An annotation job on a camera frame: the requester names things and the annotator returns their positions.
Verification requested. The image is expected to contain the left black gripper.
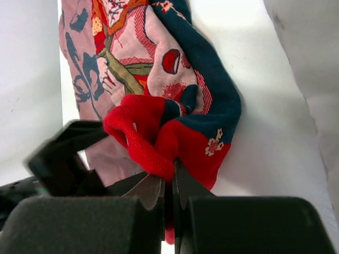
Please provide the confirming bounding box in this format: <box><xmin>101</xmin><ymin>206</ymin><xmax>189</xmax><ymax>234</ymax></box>
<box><xmin>1</xmin><ymin>120</ymin><xmax>108</xmax><ymax>201</ymax></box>

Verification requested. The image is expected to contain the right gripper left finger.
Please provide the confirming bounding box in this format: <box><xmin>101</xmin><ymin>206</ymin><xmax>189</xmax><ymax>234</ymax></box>
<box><xmin>1</xmin><ymin>175</ymin><xmax>165</xmax><ymax>253</ymax></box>

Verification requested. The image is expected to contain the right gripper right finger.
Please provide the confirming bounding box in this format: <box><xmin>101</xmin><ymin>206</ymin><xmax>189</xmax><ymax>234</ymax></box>
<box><xmin>172</xmin><ymin>160</ymin><xmax>335</xmax><ymax>253</ymax></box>

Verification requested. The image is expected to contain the pink patterned pillowcase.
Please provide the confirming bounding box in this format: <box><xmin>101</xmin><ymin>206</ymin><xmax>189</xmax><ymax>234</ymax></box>
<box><xmin>58</xmin><ymin>0</ymin><xmax>242</xmax><ymax>246</ymax></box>

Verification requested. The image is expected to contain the white pillow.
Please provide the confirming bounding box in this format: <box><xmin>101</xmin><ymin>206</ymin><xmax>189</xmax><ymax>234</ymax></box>
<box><xmin>264</xmin><ymin>1</ymin><xmax>338</xmax><ymax>212</ymax></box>

